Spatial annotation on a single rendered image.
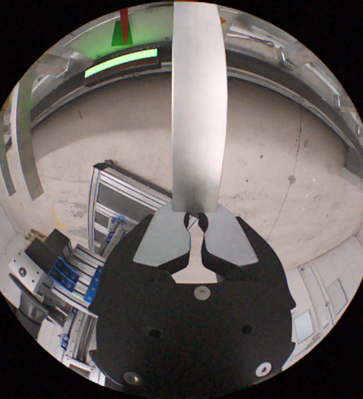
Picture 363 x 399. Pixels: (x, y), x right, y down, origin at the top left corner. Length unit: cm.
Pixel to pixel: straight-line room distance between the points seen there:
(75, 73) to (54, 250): 54
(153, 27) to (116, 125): 90
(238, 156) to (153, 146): 64
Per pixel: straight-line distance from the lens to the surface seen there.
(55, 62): 38
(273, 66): 35
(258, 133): 109
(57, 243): 57
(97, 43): 31
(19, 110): 26
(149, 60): 28
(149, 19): 26
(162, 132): 95
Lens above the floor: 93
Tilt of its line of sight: 59 degrees down
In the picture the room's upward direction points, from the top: 174 degrees counter-clockwise
